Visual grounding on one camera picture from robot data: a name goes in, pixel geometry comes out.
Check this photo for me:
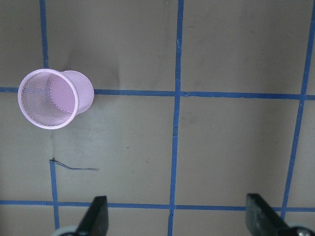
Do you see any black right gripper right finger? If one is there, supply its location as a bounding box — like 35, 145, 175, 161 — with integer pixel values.
246, 193, 290, 236

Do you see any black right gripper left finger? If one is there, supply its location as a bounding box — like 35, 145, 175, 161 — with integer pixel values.
75, 196, 109, 236

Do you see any pink mesh cup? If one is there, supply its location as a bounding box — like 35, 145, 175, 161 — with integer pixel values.
18, 69, 95, 130

